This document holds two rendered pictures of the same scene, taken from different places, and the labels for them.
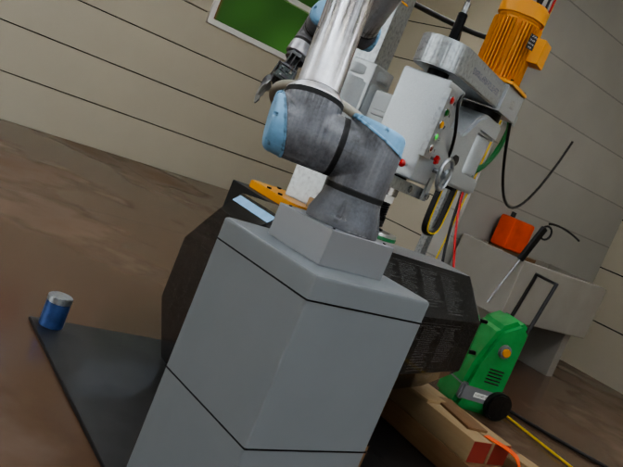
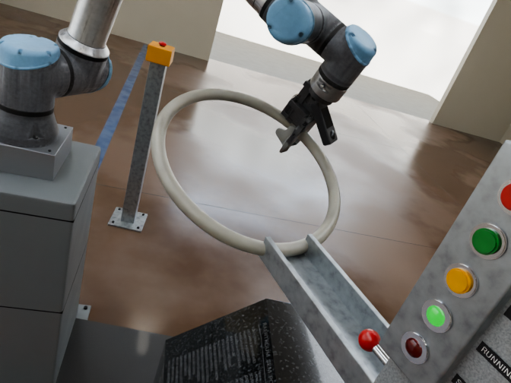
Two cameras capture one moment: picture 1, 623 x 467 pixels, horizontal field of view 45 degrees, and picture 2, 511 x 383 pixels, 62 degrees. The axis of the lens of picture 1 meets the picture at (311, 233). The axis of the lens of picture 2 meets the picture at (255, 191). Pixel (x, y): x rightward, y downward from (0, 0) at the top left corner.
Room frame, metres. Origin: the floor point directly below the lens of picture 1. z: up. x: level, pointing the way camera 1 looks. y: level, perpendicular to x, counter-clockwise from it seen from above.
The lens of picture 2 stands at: (2.99, -0.75, 1.56)
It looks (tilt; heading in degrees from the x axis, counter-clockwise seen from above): 27 degrees down; 115
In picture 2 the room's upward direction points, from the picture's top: 19 degrees clockwise
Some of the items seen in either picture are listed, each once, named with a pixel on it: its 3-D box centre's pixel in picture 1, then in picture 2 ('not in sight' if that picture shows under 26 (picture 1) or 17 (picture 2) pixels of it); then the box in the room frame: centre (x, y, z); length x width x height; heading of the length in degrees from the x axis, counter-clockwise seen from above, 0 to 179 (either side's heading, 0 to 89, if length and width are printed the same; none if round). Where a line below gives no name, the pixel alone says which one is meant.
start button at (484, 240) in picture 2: not in sight; (487, 241); (3.03, -0.31, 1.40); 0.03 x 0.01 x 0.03; 153
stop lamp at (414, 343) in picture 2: not in sight; (414, 347); (3.03, -0.31, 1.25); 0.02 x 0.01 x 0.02; 153
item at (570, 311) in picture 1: (515, 309); not in sight; (6.13, -1.78, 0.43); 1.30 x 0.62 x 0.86; 132
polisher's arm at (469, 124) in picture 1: (445, 150); not in sight; (3.50, -0.42, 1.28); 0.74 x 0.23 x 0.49; 153
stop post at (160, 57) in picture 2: not in sight; (143, 141); (1.46, 0.90, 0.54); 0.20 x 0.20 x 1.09; 36
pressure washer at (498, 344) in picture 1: (496, 337); not in sight; (4.36, -1.23, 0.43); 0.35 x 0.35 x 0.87; 21
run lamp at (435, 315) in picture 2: not in sight; (436, 315); (3.03, -0.31, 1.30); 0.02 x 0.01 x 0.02; 153
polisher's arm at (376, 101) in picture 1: (382, 116); not in sight; (3.89, -0.11, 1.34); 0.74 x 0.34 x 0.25; 71
